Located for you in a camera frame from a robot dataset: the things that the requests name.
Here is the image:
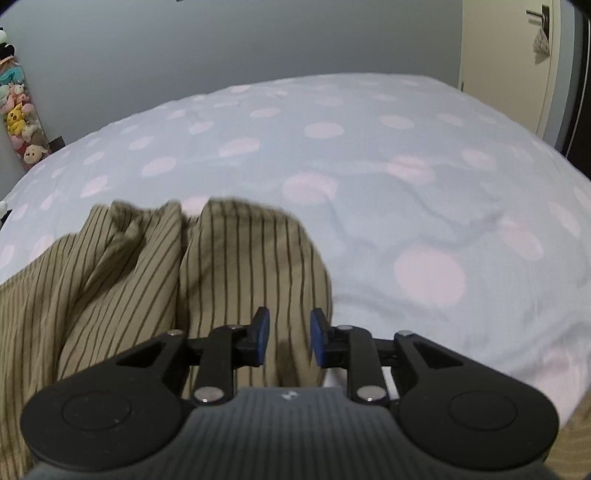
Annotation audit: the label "polka dot bed cover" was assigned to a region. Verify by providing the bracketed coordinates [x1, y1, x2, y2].
[0, 71, 591, 416]

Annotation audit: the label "stack of plush toys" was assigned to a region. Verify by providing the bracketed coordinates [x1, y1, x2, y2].
[0, 28, 51, 169]

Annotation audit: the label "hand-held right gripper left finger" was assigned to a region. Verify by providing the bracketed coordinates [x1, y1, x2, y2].
[115, 306, 271, 407]

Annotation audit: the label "cream door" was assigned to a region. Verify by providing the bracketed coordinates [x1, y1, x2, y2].
[458, 0, 577, 140]

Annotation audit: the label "dark wardrobe panel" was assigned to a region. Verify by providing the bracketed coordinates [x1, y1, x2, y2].
[558, 0, 591, 182]

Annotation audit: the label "patterned cloth on door handle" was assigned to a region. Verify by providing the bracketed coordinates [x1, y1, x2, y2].
[533, 27, 551, 60]

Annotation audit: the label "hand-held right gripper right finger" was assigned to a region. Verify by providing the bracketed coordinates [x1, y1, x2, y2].
[309, 307, 464, 407]

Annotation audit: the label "tan striped pants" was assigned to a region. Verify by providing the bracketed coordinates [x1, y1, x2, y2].
[0, 196, 591, 480]

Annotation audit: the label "dark door handle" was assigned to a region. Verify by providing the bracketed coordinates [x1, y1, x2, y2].
[526, 4, 551, 34]

